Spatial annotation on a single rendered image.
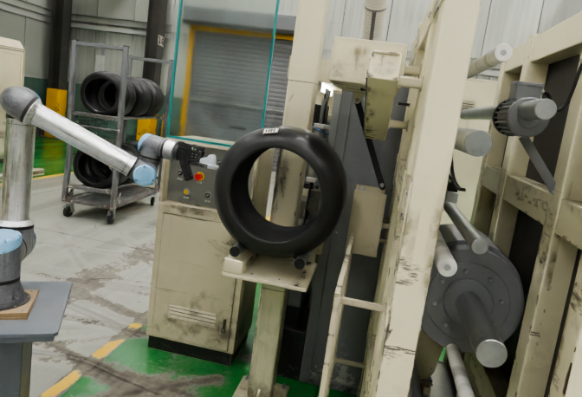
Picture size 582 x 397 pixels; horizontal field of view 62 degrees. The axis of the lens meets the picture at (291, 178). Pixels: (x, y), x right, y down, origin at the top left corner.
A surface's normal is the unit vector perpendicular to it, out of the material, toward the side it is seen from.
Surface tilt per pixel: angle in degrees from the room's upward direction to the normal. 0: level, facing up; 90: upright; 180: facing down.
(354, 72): 90
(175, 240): 90
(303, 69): 90
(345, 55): 90
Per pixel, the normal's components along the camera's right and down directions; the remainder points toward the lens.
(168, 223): -0.18, 0.12
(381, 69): -0.14, -0.19
